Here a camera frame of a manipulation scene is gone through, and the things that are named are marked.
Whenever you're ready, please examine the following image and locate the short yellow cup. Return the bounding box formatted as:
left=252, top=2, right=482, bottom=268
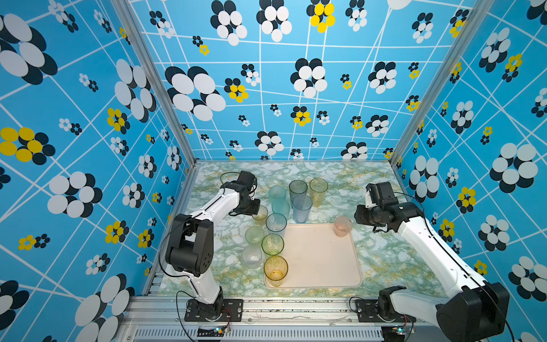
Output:
left=252, top=205, right=269, bottom=226

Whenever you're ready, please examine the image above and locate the short pink dimpled cup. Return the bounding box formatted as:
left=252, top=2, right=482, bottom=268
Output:
left=334, top=217, right=353, bottom=237

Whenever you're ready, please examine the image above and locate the blue clear tall glass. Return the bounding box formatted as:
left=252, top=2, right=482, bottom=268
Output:
left=266, top=213, right=287, bottom=237

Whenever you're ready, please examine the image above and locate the green tall glass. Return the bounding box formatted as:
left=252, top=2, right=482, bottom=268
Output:
left=261, top=234, right=285, bottom=256

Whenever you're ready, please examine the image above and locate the short clear dimpled cup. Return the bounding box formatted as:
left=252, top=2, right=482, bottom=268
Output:
left=242, top=244, right=263, bottom=269

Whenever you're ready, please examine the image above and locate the yellow tall glass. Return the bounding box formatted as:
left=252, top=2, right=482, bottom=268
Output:
left=309, top=178, right=329, bottom=207
left=263, top=255, right=289, bottom=287

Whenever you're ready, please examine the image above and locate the yellow tall glass front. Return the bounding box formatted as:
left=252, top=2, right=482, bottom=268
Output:
left=263, top=255, right=289, bottom=287

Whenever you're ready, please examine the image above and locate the short green cup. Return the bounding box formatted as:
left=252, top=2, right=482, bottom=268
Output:
left=245, top=226, right=265, bottom=247

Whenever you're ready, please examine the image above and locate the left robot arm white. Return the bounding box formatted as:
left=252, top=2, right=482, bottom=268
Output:
left=160, top=171, right=260, bottom=317

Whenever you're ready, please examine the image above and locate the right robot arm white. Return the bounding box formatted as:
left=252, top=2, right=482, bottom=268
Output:
left=354, top=182, right=511, bottom=341

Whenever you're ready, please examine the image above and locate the pink rectangular tray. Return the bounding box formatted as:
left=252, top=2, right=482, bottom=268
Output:
left=278, top=223, right=363, bottom=289

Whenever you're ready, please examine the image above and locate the teal dimpled tall cup rear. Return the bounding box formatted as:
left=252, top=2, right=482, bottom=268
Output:
left=269, top=185, right=287, bottom=203

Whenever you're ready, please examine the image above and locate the teal dimpled tall cup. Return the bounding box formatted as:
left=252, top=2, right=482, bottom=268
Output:
left=272, top=199, right=291, bottom=219
left=269, top=185, right=287, bottom=203

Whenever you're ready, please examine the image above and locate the teal dimpled tall cup front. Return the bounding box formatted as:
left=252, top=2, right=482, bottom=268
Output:
left=272, top=199, right=291, bottom=219

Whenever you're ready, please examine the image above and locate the grey tall glass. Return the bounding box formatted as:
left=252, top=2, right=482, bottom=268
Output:
left=289, top=180, right=308, bottom=199

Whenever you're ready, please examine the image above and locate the blue tall dimpled cup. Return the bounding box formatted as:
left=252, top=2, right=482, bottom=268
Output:
left=292, top=194, right=313, bottom=224

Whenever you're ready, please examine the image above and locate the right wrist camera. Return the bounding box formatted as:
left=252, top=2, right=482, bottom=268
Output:
left=365, top=183, right=377, bottom=208

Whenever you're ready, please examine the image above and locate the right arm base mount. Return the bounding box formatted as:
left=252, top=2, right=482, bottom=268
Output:
left=350, top=299, right=416, bottom=326

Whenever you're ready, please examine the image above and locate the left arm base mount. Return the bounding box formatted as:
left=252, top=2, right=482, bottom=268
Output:
left=184, top=299, right=244, bottom=323

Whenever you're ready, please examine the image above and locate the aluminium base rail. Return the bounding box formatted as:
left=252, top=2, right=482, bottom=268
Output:
left=123, top=296, right=488, bottom=342

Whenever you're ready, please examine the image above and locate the aluminium corner post left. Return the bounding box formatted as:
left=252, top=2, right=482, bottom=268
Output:
left=112, top=0, right=196, bottom=169

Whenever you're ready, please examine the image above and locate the aluminium corner post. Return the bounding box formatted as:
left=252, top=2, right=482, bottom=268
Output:
left=390, top=0, right=495, bottom=166
left=112, top=0, right=196, bottom=169

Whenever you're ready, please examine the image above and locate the aluminium corner post right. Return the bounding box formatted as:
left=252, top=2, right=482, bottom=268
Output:
left=390, top=0, right=495, bottom=166

